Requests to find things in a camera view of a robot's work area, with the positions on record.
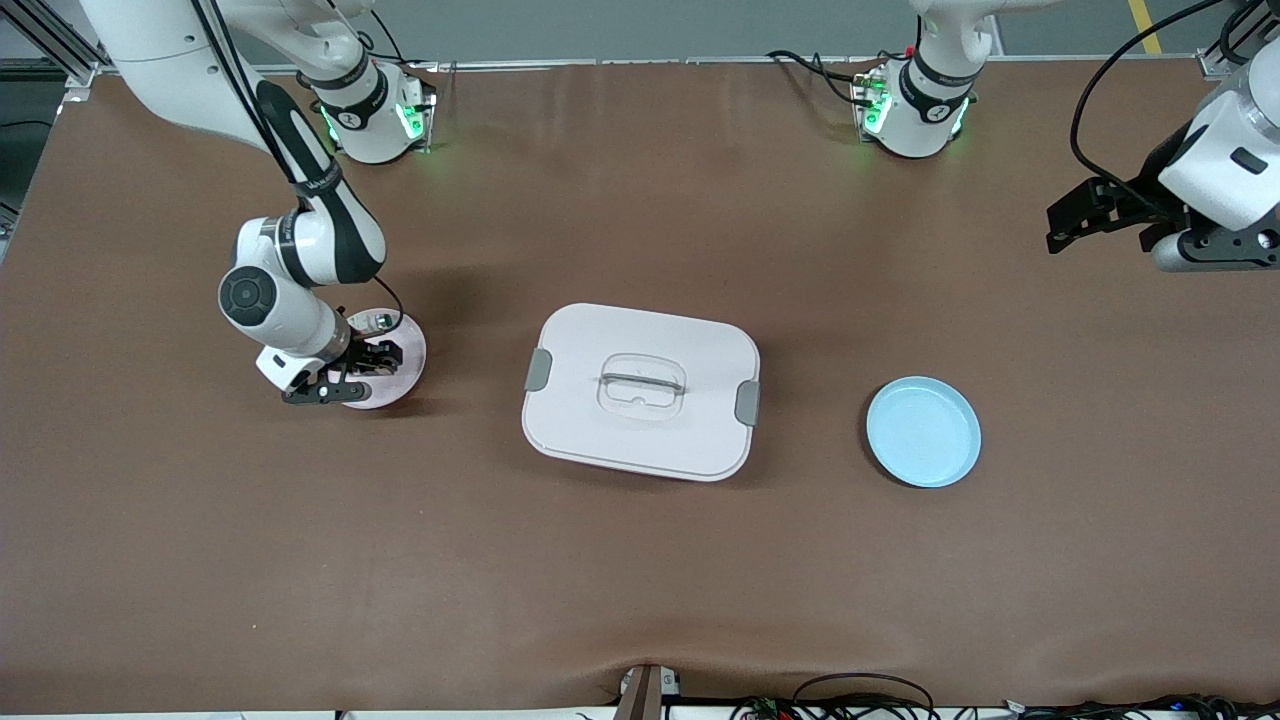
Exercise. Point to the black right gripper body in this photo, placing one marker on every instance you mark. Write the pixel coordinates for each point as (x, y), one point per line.
(362, 352)

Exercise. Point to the metal table edge bracket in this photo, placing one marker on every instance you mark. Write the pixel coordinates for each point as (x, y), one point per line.
(645, 695)

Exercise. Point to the pink round plate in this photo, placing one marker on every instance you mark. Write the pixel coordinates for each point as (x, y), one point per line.
(405, 378)

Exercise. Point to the grey box lid latch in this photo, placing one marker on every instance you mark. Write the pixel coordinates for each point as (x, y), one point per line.
(747, 403)
(538, 370)

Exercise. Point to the light blue round plate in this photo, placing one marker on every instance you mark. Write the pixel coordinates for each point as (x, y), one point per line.
(922, 432)

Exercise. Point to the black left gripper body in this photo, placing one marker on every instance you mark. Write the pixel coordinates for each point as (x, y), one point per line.
(1137, 194)

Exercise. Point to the brown table mat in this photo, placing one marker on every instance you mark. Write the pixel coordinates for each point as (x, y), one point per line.
(300, 560)

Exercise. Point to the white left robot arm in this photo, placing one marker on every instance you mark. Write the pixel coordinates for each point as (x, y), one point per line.
(920, 110)

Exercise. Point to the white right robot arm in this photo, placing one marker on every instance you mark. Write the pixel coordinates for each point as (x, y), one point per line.
(300, 320)

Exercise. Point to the silver table edge rail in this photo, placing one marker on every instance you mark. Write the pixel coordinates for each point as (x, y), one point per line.
(650, 62)

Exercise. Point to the white lidded storage box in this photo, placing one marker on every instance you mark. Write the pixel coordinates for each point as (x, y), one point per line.
(640, 445)

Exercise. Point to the aluminium frame profile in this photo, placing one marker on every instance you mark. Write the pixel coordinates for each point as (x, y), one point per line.
(1215, 65)
(55, 45)

